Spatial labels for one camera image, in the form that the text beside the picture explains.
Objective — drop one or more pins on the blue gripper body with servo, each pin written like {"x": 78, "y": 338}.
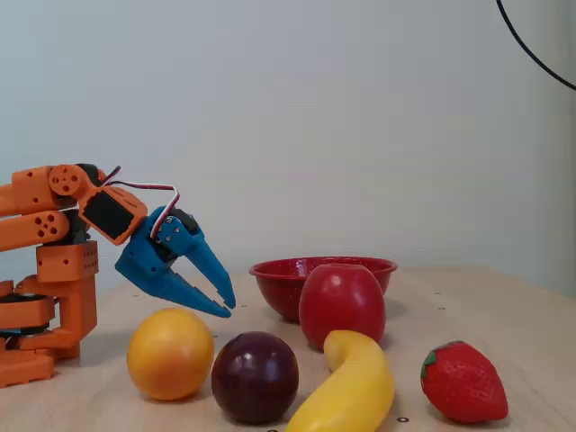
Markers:
{"x": 143, "y": 260}

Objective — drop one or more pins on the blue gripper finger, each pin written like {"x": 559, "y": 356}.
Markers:
{"x": 189, "y": 297}
{"x": 207, "y": 265}

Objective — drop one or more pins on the orange yellow toy peach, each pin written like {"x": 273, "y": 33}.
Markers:
{"x": 168, "y": 355}

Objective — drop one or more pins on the orange robot base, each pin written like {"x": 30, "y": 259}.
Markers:
{"x": 74, "y": 310}

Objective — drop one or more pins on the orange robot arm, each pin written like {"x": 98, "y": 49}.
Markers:
{"x": 31, "y": 184}

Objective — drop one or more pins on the red speckled enamel bowl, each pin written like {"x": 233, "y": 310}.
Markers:
{"x": 279, "y": 292}

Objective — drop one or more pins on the dark purple toy plum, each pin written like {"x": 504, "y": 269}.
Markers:
{"x": 254, "y": 378}

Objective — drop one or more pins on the red toy apple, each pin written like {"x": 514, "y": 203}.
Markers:
{"x": 342, "y": 301}

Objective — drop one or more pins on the yellow toy banana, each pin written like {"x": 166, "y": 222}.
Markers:
{"x": 355, "y": 387}

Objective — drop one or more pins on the red toy strawberry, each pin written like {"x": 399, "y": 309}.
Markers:
{"x": 463, "y": 382}

